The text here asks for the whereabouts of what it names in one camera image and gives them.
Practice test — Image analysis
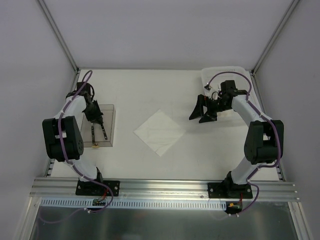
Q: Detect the black handled steel spoon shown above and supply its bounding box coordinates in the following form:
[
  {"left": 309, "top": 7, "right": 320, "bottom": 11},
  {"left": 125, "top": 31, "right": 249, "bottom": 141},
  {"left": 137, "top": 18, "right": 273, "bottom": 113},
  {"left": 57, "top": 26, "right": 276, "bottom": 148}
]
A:
[{"left": 91, "top": 123, "right": 96, "bottom": 146}]

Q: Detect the black handled steel fork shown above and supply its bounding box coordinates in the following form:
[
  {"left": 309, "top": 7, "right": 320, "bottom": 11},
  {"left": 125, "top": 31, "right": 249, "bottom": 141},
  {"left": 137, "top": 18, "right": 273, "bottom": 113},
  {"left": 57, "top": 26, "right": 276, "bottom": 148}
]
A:
[{"left": 100, "top": 123, "right": 108, "bottom": 140}]

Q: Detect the white paper napkin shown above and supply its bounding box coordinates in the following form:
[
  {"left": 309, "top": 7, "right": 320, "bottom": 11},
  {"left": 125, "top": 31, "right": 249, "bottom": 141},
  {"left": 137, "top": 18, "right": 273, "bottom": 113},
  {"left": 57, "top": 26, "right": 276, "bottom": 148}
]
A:
[{"left": 133, "top": 109, "right": 186, "bottom": 157}]

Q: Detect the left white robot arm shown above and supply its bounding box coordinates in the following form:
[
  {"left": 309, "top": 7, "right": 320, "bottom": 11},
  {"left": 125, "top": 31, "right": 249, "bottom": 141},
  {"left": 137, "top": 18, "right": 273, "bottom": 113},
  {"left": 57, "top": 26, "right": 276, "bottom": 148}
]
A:
[{"left": 42, "top": 82, "right": 105, "bottom": 195}]

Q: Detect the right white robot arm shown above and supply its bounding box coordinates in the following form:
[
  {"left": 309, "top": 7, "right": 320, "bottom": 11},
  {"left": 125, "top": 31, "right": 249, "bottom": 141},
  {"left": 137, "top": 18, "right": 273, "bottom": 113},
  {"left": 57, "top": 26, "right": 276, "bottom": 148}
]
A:
[{"left": 189, "top": 80, "right": 284, "bottom": 199}]

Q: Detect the clear smoky plastic box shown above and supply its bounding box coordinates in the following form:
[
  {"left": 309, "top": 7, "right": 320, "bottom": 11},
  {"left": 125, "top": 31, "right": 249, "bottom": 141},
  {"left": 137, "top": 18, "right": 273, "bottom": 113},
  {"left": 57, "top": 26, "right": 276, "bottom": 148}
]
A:
[{"left": 80, "top": 104, "right": 116, "bottom": 148}]

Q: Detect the white perforated plastic basket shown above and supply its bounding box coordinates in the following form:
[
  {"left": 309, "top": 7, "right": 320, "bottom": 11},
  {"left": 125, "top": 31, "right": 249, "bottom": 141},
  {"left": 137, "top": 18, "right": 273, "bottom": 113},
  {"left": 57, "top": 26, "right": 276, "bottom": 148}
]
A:
[{"left": 200, "top": 66, "right": 261, "bottom": 111}]

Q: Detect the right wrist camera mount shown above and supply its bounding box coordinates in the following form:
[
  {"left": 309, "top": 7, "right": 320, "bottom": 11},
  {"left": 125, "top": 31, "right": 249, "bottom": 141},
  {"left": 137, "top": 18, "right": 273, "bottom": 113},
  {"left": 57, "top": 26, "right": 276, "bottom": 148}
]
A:
[{"left": 204, "top": 85, "right": 221, "bottom": 100}]

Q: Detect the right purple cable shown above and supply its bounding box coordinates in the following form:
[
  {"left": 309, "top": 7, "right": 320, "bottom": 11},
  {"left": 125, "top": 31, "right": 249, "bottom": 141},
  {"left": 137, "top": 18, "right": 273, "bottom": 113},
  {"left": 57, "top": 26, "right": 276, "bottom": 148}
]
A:
[{"left": 206, "top": 71, "right": 282, "bottom": 218}]

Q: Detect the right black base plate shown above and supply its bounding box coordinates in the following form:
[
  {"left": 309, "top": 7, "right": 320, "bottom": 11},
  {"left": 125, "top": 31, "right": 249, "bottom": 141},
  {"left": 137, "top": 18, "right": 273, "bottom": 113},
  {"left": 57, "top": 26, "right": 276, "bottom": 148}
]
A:
[{"left": 207, "top": 182, "right": 253, "bottom": 199}]

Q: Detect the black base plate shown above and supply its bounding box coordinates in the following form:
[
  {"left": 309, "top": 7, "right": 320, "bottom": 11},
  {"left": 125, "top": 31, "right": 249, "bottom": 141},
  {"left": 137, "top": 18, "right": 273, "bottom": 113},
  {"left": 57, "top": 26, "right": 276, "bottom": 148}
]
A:
[
  {"left": 75, "top": 180, "right": 121, "bottom": 197},
  {"left": 207, "top": 182, "right": 253, "bottom": 199}
]

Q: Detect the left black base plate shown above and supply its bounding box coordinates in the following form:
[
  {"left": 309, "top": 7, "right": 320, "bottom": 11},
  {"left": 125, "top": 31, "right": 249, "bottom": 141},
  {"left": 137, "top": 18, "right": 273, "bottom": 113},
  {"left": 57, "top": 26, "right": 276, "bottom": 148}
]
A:
[{"left": 75, "top": 180, "right": 121, "bottom": 197}]

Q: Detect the aluminium mounting rail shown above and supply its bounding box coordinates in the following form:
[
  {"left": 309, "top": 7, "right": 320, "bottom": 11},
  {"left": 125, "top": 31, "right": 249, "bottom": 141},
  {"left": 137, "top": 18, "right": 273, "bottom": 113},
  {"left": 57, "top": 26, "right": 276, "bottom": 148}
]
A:
[{"left": 29, "top": 177, "right": 301, "bottom": 202}]

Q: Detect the white slotted cable duct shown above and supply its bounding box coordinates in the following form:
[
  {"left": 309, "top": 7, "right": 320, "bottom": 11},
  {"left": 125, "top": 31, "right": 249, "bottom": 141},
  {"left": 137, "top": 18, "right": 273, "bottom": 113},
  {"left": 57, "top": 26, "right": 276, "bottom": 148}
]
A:
[{"left": 40, "top": 197, "right": 227, "bottom": 211}]

